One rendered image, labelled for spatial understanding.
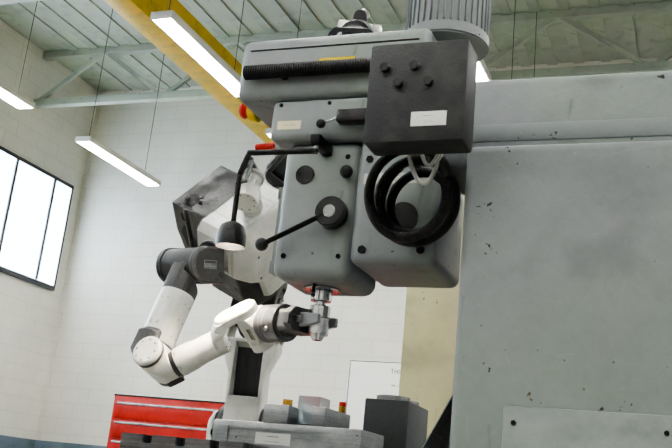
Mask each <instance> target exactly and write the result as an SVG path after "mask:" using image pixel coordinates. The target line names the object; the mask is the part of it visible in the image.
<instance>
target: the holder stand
mask: <svg viewBox="0 0 672 448"><path fill-rule="evenodd" d="M427 424H428V410H426V409H424V408H422V407H420V406H419V402H415V401H410V398H408V397H404V396H397V395H377V398H376V399H375V398H366V399H365V410H364V421H363V430H365V431H368V432H372V433H375V434H378V435H382V436H384V445H383V448H422V447H423V445H424V443H425V441H426V439H427Z"/></svg>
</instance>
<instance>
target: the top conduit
mask: <svg viewBox="0 0 672 448"><path fill-rule="evenodd" d="M370 64H371V57H368V58H367V57H366V58H365V57H363V58H353V59H352V58H351V59H349V58H348V59H338V60H337V59H336V60H326V61H325V60H323V61H322V60H321V61H320V60H319V61H311V62H310V61H309V62H308V61H306V62H305V61H304V62H294V63H293V62H292V63H291V62H290V63H280V64H279V63H278V64H277V63H276V64H266V65H265V64H261V65H252V66H251V65H247V66H244V67H243V70H242V75H243V78H244V79H245V80H252V79H253V80H257V79H258V80H259V79H271V78H272V79H273V78H274V79H275V78H282V80H288V78H290V77H304V76H305V77H306V76H316V75H317V76H319V75H320V76H321V75H322V76H323V75H331V74H332V75H333V74H334V75H336V74H337V75H338V74H348V73H349V74H351V73H352V74H353V73H354V74H355V73H363V72H364V73H366V72H367V73H368V72H370Z"/></svg>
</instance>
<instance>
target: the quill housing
mask: <svg viewBox="0 0 672 448"><path fill-rule="evenodd" d="M332 146H333V151H332V156H322V155H321V154H320V153H319V152H318V154H297V155H296V154H295V155H293V154H292V155H288V156H287V163H286V172H285V180H284V188H283V197H282V205H281V213H280V222H279V230H278V233H280V232H282V231H284V230H286V229H288V228H290V227H292V226H294V225H296V224H299V223H301V222H303V221H305V220H307V219H309V218H311V217H313V216H315V209H316V206H317V204H318V203H319V202H320V201H321V200H322V199H323V198H325V197H328V196H335V197H338V198H340V199H341V200H342V201H343V202H344V203H345V204H346V206H347V208H348V217H347V220H346V222H345V223H344V224H343V225H342V226H341V227H339V228H337V229H327V228H325V227H323V226H322V225H321V224H320V223H319V222H318V221H315V222H313V223H311V224H309V225H307V226H305V227H303V228H301V229H299V230H296V231H294V232H292V233H290V234H288V235H286V236H284V237H282V238H280V239H278V240H277V247H276V255H275V263H274V272H275V275H276V276H277V277H278V278H279V279H280V280H282V281H284V282H285V283H287V284H289V285H290V286H292V287H294V288H295V289H297V290H299V291H300V292H302V293H304V294H306V295H311V293H309V292H306V291H305V290H304V289H303V287H304V286H305V285H311V284H313V283H315V284H318V285H328V286H333V287H336V288H339V289H340V290H341V293H340V294H338V295H332V296H359V297H364V296H368V295H370V294H371V293H372V292H373V291H374V289H375V284H376V280H375V279H373V278H372V277H371V276H369V275H368V274H367V273H365V272H364V271H363V270H362V269H360V268H359V267H358V266H356V265H355V264H354V263H353V262H352V260H351V248H352V237H353V227H354V216H355V206H356V196H357V185H358V175H359V164H360V158H361V156H362V150H363V148H362V147H361V146H359V145H357V144H338V145H332ZM343 165H349V166H351V167H352V169H353V174H352V176H351V177H350V178H343V177H342V176H341V175H340V168H341V167H342V166H343Z"/></svg>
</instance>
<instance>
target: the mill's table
mask: <svg viewBox="0 0 672 448"><path fill-rule="evenodd" d="M119 448H269V447H264V446H259V445H254V444H249V443H244V442H232V441H215V440H209V439H197V438H180V437H173V436H161V435H153V436H152V435H146V434H137V433H125V432H122V434H121V440H120V446H119Z"/></svg>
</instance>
